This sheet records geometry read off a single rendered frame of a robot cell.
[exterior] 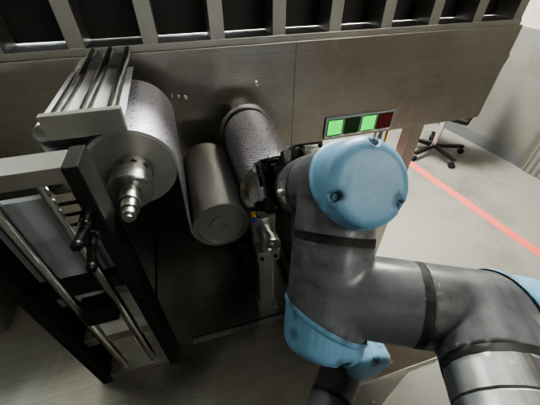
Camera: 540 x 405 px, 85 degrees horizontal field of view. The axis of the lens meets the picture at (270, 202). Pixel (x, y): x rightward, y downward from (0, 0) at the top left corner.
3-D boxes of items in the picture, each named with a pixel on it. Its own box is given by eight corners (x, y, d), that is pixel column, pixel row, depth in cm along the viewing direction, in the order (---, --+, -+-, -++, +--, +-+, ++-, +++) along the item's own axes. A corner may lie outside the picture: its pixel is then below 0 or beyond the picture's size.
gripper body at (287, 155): (296, 157, 49) (325, 144, 38) (304, 206, 50) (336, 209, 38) (251, 164, 48) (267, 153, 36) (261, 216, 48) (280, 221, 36)
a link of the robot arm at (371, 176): (317, 236, 21) (330, 119, 21) (279, 223, 32) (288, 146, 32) (411, 245, 23) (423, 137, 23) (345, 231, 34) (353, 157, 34)
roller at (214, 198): (198, 251, 65) (187, 210, 57) (188, 183, 83) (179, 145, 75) (251, 239, 67) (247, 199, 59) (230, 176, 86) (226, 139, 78)
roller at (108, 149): (104, 210, 52) (68, 140, 43) (116, 142, 70) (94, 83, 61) (183, 195, 55) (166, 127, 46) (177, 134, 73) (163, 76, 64)
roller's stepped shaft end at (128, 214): (120, 229, 41) (112, 213, 39) (123, 202, 46) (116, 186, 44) (144, 225, 42) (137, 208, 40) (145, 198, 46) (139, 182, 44)
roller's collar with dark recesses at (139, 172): (116, 212, 46) (100, 179, 42) (119, 190, 51) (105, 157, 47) (157, 204, 48) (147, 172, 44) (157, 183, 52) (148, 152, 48)
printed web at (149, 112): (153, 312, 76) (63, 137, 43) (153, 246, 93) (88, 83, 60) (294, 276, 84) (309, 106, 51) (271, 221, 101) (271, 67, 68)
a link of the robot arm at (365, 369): (345, 389, 49) (355, 370, 43) (318, 327, 57) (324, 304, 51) (386, 374, 50) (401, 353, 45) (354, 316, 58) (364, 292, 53)
